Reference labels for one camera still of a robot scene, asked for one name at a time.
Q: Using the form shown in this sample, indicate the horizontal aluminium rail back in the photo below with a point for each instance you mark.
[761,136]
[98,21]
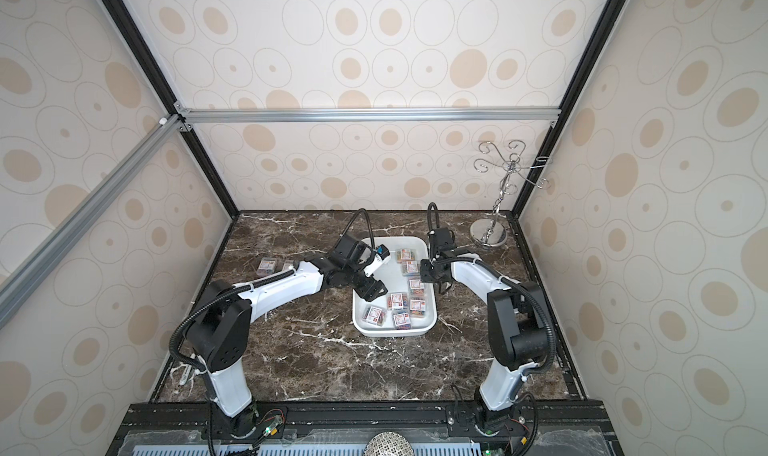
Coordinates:
[370,115]

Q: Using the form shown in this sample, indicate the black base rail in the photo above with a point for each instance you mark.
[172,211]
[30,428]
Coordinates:
[346,428]

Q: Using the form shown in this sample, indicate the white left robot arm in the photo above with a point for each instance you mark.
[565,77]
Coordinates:
[214,337]

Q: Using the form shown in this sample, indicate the black corner frame post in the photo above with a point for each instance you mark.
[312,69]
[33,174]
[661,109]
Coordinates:
[138,47]
[605,24]

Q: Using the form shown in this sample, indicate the black corner frame post left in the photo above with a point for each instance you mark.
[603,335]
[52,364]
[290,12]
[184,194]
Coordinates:
[138,47]

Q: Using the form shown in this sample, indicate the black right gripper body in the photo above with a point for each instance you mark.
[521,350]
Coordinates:
[437,270]

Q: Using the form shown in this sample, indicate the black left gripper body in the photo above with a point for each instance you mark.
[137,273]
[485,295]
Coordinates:
[356,278]

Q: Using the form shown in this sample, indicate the metal mesh ball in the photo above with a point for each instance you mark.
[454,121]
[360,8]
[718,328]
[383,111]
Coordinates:
[388,444]

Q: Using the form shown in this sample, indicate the silver wire hook stand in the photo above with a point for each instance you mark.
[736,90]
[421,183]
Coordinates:
[490,231]

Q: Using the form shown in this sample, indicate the diagonal aluminium rail left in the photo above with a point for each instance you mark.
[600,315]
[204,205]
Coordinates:
[38,266]

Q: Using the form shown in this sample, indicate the white plastic storage tray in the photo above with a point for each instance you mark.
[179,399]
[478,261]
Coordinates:
[391,275]

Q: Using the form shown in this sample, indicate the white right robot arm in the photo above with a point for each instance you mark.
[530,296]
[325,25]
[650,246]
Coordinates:
[521,334]

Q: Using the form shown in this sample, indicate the black corner frame post right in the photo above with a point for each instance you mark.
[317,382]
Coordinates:
[605,24]

